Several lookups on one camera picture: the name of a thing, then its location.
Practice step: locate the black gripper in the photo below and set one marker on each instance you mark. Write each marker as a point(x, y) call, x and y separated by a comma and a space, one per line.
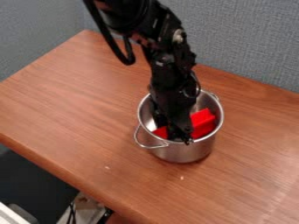
point(173, 90)

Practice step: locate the white object bottom left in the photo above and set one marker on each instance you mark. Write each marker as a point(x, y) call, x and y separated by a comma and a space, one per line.
point(10, 217)

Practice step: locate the metal pot with handles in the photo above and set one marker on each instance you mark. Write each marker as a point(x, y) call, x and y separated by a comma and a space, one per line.
point(169, 150)

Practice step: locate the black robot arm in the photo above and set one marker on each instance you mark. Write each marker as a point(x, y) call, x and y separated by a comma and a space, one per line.
point(147, 23)

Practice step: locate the metal table leg frame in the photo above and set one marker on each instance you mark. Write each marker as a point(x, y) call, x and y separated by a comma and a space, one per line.
point(84, 211)

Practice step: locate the red rectangular block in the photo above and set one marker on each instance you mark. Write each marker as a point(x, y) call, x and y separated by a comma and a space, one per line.
point(203, 123)

